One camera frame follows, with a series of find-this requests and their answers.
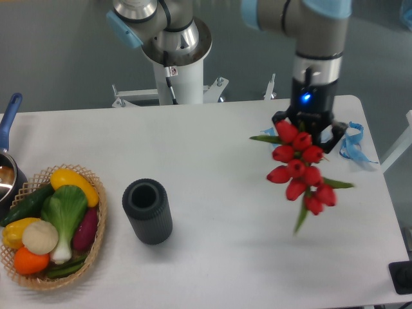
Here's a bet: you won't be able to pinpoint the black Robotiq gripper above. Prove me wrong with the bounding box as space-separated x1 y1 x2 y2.
272 78 348 154

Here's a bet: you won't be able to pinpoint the red tulip bouquet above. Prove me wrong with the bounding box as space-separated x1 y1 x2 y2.
250 120 355 234

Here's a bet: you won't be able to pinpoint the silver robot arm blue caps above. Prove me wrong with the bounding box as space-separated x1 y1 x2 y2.
106 1 351 152

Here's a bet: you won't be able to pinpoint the blue ribbon strip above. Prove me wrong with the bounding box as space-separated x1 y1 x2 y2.
260 127 279 151

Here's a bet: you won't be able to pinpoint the black device at edge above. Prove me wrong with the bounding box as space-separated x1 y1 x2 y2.
388 261 411 295

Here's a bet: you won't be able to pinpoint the dark grey ribbed vase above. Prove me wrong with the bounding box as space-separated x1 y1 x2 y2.
122 178 173 245

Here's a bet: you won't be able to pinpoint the purple sweet potato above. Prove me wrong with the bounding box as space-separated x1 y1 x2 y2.
72 208 98 251

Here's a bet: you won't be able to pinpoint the yellow squash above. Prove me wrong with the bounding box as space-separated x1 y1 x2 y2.
50 168 99 207

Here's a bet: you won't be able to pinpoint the green bok choy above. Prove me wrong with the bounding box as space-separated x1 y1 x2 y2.
41 185 88 265

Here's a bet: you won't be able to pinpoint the dark green cucumber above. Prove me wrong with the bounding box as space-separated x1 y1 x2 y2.
1 183 55 227

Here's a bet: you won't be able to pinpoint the green bean pods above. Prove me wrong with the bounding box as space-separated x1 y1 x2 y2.
46 255 87 279

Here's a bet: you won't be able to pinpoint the cream garlic bulb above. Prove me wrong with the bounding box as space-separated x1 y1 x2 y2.
22 220 59 255

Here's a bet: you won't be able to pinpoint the woven wicker basket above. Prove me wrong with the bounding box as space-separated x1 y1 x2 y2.
1 164 108 291

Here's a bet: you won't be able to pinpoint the orange fruit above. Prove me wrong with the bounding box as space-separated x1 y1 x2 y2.
14 247 50 275

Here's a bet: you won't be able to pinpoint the yellow bell pepper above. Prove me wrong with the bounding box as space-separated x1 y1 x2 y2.
2 218 41 249

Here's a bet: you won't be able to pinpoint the blue lanyard strap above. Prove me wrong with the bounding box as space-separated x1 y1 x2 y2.
338 120 380 165

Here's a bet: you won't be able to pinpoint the metal base bracket right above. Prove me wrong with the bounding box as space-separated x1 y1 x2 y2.
203 73 277 103

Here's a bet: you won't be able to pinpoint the metal base bracket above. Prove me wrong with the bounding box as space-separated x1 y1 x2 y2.
111 84 159 108
203 73 277 103

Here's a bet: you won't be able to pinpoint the white frame post right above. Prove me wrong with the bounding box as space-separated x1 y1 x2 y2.
380 110 411 173

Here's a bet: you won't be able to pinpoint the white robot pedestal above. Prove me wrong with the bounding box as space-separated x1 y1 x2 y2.
153 60 203 106

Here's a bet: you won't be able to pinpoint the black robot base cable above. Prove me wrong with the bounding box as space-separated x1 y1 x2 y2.
162 50 179 106

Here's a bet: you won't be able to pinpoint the metal base bracket left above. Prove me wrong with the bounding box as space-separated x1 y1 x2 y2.
111 84 159 108

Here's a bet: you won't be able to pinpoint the blue handled saucepan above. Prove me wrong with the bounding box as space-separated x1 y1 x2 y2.
1 93 27 219

